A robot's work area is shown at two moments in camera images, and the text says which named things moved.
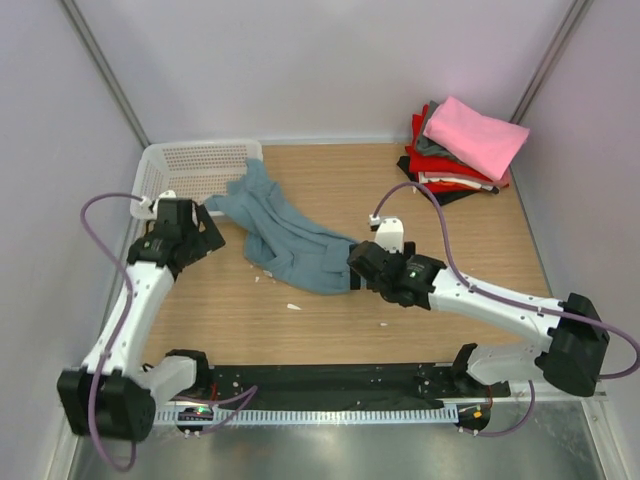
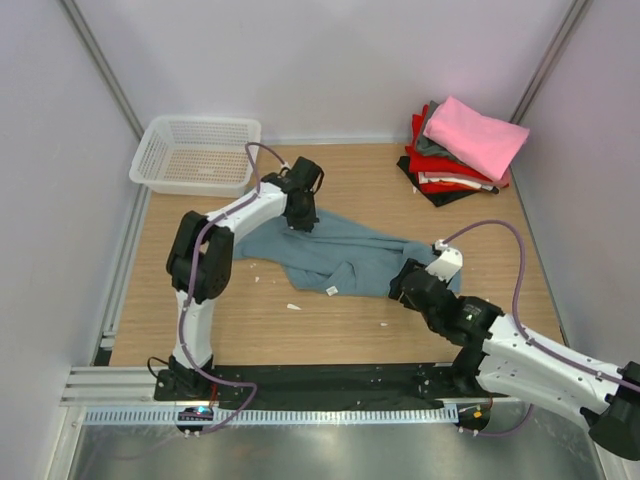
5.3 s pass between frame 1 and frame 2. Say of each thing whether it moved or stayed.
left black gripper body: moved
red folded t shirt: stayed
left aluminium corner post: stayed
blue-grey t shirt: moved
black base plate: stayed
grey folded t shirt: stayed
